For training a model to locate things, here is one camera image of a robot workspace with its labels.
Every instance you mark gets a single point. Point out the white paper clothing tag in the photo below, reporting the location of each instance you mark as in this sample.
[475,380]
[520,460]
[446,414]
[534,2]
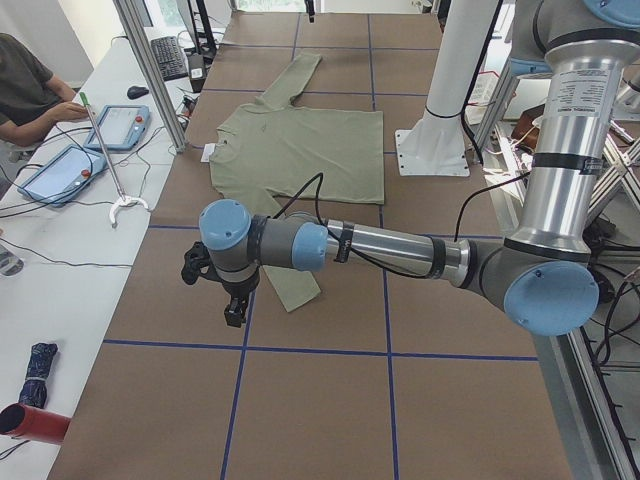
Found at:
[207,152]

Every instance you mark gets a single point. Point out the red cylinder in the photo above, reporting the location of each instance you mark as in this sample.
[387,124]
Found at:
[26,422]

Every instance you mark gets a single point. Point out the far blue teach pendant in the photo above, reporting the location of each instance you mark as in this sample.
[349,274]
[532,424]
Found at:
[123,126]

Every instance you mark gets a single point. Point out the black keyboard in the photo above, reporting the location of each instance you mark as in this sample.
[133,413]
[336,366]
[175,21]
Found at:
[169,57]

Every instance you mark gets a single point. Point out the near blue teach pendant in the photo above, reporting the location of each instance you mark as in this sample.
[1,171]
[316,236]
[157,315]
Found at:
[63,177]

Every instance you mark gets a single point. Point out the white reacher grabber stick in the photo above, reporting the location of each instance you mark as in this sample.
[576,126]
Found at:
[124,200]

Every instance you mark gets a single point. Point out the folded dark blue umbrella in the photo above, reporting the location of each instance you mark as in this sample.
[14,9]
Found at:
[34,390]

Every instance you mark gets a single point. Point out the black labelled box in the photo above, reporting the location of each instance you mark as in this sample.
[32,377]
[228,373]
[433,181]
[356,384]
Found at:
[196,71]

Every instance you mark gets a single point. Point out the seated person in dark shirt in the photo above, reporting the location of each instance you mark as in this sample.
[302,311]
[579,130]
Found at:
[33,98]

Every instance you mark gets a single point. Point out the blue teach pendant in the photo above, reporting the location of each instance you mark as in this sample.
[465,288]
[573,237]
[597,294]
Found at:
[63,177]
[123,126]

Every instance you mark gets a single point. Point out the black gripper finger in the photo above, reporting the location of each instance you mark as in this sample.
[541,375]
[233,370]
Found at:
[310,10]

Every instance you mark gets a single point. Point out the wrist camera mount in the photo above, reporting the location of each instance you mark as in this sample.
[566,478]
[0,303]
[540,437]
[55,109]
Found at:
[198,264]

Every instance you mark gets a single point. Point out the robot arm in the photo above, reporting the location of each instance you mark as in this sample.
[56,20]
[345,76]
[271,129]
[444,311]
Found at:
[537,275]

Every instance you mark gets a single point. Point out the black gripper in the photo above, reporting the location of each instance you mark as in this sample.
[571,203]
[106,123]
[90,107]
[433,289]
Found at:
[239,288]

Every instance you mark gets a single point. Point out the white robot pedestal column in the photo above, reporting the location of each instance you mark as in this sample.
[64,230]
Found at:
[435,145]

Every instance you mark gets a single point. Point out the black computer mouse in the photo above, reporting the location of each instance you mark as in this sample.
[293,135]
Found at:
[135,92]

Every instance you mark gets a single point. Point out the green long-sleeve shirt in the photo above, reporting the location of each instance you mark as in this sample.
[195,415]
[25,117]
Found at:
[270,148]

